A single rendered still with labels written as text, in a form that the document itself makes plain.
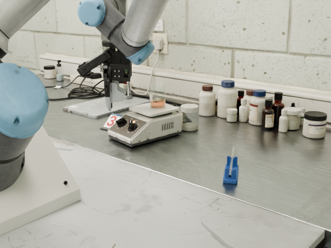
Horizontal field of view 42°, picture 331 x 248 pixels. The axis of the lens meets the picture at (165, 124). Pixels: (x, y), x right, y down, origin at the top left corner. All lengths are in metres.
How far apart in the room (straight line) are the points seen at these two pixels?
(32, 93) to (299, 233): 0.54
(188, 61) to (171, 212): 1.02
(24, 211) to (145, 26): 0.49
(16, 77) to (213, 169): 0.57
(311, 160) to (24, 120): 0.78
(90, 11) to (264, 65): 0.73
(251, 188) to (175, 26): 1.00
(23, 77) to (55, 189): 0.28
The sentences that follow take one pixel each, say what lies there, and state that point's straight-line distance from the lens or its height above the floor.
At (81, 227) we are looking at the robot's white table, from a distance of 0.88.
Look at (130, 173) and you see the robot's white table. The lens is 1.10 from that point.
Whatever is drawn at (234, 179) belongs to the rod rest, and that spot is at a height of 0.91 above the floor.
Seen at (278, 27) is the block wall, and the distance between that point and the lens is 1.60.
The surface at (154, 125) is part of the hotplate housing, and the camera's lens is 1.30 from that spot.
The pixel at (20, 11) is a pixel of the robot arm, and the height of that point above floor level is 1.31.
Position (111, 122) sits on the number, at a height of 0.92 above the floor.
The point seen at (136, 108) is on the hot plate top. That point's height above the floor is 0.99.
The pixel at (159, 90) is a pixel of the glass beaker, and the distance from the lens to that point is 1.33.
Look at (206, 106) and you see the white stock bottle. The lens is 1.57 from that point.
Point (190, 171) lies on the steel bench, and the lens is 1.10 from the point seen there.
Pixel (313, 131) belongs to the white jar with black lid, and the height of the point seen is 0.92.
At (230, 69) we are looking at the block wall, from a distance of 1.72.
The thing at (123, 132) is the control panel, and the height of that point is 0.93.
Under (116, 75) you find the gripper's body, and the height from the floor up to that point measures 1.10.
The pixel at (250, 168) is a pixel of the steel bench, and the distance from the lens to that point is 1.14.
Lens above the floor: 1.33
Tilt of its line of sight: 17 degrees down
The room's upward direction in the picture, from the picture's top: 1 degrees counter-clockwise
